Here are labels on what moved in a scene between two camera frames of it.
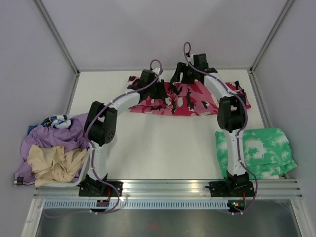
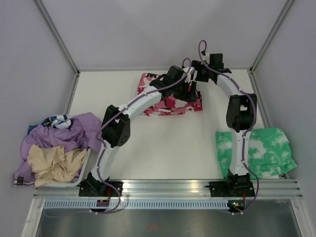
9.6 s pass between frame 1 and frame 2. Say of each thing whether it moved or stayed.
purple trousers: stayed
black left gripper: moved
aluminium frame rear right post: stayed
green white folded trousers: stayed
